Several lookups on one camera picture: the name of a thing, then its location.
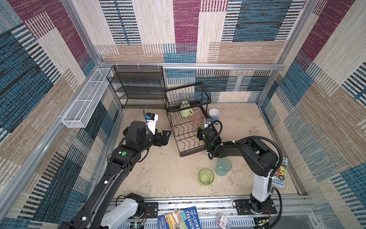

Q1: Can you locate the clear pink plastic cup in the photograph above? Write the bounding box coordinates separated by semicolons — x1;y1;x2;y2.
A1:
192;110;205;127

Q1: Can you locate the blue speckled ceramic mug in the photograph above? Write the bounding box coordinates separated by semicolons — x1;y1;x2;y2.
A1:
208;108;221;122

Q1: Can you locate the light green ceramic mug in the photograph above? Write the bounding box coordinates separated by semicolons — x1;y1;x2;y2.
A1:
180;101;193;117

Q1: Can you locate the translucent teal plastic cup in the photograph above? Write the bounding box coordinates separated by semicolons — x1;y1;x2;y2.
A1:
215;158;232;177

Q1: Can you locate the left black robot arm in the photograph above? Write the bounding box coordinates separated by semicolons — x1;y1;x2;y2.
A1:
59;121;172;229

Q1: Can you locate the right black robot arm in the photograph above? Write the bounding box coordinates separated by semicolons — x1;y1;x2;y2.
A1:
198;120;283;214

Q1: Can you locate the black two-tier dish rack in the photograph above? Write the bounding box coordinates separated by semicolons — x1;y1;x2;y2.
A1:
165;83;211;157

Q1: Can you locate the black mesh shelf unit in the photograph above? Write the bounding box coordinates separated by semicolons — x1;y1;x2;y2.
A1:
107;65;165;109

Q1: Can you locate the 91-storey treehouse book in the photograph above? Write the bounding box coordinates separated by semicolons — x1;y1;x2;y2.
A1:
157;206;201;229

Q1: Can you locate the small clear plastic packet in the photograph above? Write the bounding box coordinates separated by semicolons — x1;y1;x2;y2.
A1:
215;213;232;229

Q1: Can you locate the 143-storey treehouse book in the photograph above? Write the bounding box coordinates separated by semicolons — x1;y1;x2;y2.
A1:
272;157;288;189

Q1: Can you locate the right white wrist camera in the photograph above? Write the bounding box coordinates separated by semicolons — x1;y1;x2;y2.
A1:
204;118;212;128

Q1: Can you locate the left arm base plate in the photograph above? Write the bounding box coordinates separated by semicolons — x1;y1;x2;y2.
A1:
133;202;159;219

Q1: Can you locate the white wire wall basket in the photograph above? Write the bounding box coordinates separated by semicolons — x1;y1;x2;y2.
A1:
62;68;110;128

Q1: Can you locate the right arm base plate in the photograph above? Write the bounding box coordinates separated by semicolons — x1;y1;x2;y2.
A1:
232;198;279;215

